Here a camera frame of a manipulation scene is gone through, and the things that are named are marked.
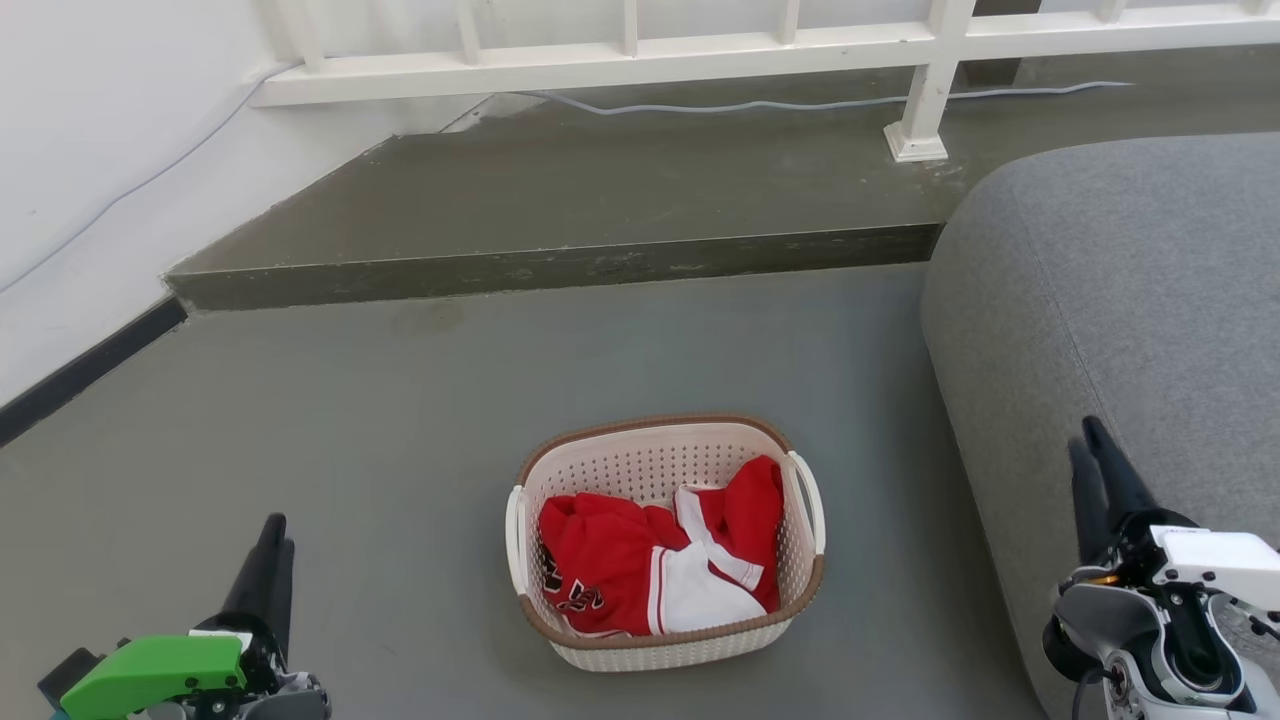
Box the green-covered left gripper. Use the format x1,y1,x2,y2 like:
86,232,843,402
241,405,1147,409
38,513,301,720

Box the white-covered right gripper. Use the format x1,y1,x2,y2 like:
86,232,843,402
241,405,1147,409
1067,416,1280,613

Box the cream perforated plastic laundry basket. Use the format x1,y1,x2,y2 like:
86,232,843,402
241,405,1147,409
505,413,827,673

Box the grey fabric sofa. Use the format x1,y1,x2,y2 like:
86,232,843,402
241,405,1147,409
920,132,1280,720

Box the black baseboard strip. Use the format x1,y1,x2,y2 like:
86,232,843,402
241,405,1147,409
0,296,189,448

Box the red basketball jersey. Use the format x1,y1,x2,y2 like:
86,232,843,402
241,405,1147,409
539,455,785,639

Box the white red-trimmed shorts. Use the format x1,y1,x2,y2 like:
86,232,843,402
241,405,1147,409
648,485,769,637

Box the white wooden railing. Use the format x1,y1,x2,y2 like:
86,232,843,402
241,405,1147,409
250,0,1280,164

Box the raised concrete step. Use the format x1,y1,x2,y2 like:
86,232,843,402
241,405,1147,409
163,45,1280,313

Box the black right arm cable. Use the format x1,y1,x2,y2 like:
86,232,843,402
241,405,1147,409
1072,668,1111,720

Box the thin grey cable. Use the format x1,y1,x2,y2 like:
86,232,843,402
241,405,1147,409
0,60,1137,296

